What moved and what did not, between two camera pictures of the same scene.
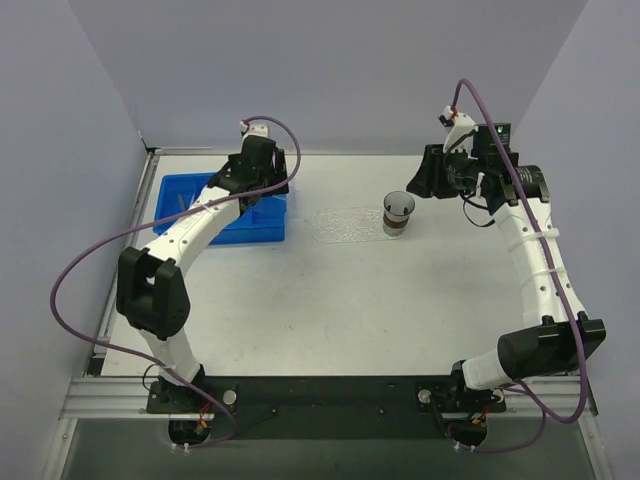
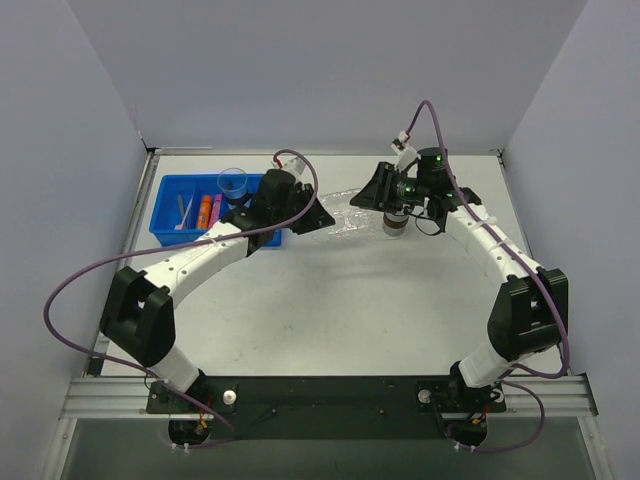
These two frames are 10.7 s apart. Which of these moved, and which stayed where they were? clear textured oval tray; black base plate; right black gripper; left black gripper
Moved: right black gripper; left black gripper
Stayed: black base plate; clear textured oval tray
